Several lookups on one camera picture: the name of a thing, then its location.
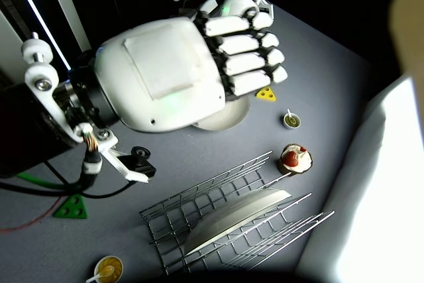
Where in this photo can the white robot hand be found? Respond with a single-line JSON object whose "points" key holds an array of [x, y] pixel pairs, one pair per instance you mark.
{"points": [[236, 4], [159, 71]]}

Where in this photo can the toy cupcake with strawberries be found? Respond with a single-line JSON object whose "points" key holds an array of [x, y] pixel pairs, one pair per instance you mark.
{"points": [[296, 160]]}

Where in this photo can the grey table cloth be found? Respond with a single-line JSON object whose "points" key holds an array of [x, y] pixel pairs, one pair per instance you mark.
{"points": [[215, 145]]}

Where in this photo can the beige cardboard panel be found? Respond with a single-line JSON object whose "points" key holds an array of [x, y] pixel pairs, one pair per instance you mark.
{"points": [[409, 14]]}

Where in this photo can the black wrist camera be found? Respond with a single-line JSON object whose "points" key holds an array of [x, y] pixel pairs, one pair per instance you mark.
{"points": [[142, 162]]}

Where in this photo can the green triangle block with holes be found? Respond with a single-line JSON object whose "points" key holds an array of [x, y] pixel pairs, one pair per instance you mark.
{"points": [[71, 213]]}

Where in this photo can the white plate with tree print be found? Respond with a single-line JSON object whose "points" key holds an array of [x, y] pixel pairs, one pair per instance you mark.
{"points": [[232, 220]]}

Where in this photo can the small white toy bowl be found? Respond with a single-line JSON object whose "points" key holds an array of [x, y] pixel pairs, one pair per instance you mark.
{"points": [[296, 124]]}

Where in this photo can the small white toy spoon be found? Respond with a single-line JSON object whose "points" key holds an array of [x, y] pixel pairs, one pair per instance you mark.
{"points": [[289, 114], [106, 271]]}

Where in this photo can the small yellow toy bowl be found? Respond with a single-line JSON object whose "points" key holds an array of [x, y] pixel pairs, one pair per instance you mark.
{"points": [[116, 264]]}

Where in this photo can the white backdrop board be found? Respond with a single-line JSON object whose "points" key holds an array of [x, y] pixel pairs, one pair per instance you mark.
{"points": [[381, 197]]}

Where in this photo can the yellow triangle block with holes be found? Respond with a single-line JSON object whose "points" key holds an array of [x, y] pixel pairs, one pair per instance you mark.
{"points": [[266, 95]]}

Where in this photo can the plain white plate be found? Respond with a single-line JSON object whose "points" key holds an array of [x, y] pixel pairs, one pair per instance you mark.
{"points": [[228, 117]]}

